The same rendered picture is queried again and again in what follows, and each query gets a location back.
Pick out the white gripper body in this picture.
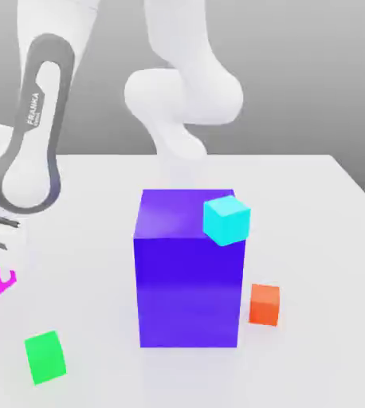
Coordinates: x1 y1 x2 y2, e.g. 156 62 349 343
0 222 28 267

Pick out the small green cube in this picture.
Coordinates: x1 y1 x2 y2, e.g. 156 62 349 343
23 330 68 386

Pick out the small cyan cube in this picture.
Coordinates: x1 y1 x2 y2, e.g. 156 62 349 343
202 194 253 248

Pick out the small orange cube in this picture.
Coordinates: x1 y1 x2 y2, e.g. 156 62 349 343
248 283 281 328

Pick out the large purple box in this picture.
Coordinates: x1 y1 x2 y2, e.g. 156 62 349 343
132 188 246 349

